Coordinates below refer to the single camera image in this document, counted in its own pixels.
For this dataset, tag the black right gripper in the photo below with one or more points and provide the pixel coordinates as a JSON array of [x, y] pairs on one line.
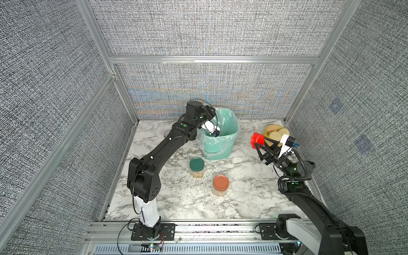
[[274, 155]]

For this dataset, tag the red jar lid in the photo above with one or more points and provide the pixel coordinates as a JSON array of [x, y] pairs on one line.
[[257, 140]]

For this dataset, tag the orange-lidded peanut jar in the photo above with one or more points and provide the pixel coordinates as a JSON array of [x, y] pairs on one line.
[[220, 185]]

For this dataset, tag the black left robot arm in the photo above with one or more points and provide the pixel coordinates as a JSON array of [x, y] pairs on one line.
[[143, 175]]

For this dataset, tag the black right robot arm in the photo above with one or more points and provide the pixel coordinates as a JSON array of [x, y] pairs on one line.
[[322, 233]]

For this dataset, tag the front cream steamed bun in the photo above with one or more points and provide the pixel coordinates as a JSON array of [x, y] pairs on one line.
[[275, 135]]

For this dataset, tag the cream steamed bun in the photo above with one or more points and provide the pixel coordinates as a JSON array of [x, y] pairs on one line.
[[275, 135], [284, 131]]

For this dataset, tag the rear cream steamed bun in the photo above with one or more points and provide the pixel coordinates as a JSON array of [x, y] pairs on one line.
[[284, 131]]

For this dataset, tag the yellow-rimmed bamboo steamer basket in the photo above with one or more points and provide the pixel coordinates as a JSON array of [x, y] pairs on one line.
[[271, 128]]

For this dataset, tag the clear plastic bin liner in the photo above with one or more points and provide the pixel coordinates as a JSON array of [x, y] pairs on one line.
[[229, 127]]

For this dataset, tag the green plastic trash bin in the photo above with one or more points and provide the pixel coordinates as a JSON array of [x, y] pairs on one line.
[[220, 140]]

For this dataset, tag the green-lidded peanut jar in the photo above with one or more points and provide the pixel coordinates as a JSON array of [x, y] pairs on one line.
[[197, 167]]

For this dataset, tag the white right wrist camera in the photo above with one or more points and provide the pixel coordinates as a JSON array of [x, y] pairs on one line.
[[288, 142]]

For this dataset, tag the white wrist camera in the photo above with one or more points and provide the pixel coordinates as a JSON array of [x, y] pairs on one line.
[[211, 128], [288, 142]]

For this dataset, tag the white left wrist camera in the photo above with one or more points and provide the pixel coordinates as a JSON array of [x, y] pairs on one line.
[[211, 128]]

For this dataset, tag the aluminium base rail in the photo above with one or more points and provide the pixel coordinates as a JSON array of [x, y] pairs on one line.
[[190, 237]]

